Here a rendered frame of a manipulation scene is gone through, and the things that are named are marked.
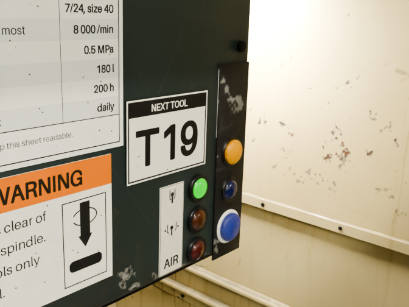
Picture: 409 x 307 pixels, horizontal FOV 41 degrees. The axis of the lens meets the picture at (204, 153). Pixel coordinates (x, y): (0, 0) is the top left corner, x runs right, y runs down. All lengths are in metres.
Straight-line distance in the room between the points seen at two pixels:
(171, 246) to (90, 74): 0.19
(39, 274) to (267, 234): 1.09
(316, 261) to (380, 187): 0.27
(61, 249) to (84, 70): 0.13
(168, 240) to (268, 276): 1.02
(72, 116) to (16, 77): 0.05
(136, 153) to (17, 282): 0.13
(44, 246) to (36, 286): 0.03
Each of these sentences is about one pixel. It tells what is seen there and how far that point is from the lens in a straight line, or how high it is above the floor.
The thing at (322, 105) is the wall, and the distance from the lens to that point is 1.29.
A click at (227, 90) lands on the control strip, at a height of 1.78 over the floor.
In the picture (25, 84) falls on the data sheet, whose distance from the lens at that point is 0.38.
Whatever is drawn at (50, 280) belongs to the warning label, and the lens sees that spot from 0.43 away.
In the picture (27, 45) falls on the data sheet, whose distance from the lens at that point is 0.38.
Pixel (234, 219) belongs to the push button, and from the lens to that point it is 0.56.
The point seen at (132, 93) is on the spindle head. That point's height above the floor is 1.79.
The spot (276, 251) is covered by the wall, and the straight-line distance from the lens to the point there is 1.47.
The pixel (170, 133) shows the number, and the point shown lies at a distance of 0.47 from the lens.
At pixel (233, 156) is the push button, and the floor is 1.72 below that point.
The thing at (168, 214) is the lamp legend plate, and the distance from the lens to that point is 0.50.
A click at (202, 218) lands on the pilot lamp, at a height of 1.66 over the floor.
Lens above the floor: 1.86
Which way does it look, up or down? 15 degrees down
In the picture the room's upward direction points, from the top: 2 degrees clockwise
